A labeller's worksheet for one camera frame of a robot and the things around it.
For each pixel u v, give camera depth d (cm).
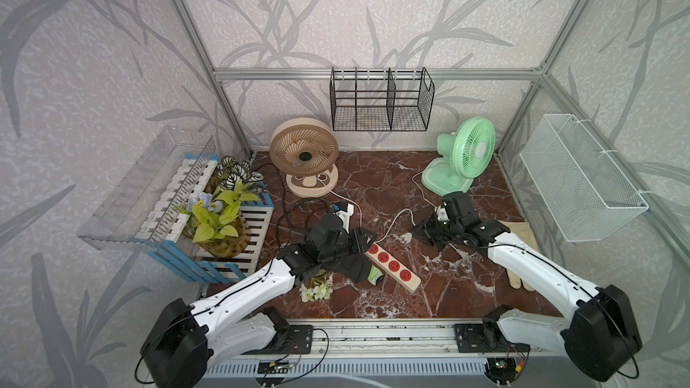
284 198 105
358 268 85
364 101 107
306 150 89
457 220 63
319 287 80
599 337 39
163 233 59
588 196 63
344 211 71
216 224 71
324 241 58
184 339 39
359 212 100
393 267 84
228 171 80
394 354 72
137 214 64
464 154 86
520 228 98
